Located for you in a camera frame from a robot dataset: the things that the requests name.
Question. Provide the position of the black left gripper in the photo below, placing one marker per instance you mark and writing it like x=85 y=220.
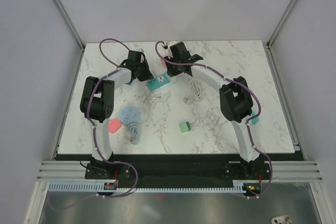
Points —
x=148 y=75

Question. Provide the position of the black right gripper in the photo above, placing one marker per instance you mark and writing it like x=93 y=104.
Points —
x=171 y=72

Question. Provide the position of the teal power strip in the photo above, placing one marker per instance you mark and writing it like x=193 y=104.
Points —
x=158 y=82

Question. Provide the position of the green cube plug adapter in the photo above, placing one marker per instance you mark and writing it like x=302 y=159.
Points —
x=185 y=126

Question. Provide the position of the pink plug adapter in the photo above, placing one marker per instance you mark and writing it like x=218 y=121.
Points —
x=114 y=125

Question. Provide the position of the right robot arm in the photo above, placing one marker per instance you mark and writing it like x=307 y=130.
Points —
x=234 y=95

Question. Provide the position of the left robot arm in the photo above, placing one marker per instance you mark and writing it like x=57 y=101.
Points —
x=97 y=101

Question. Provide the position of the light blue round socket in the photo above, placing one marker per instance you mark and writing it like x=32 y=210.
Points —
x=129 y=115

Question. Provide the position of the teal wedge-shaped socket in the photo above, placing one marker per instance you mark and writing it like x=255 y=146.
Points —
x=254 y=119

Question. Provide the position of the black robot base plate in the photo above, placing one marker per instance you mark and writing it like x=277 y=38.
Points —
x=179 y=170

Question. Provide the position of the white slotted cable duct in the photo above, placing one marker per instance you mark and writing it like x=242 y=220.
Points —
x=104 y=187

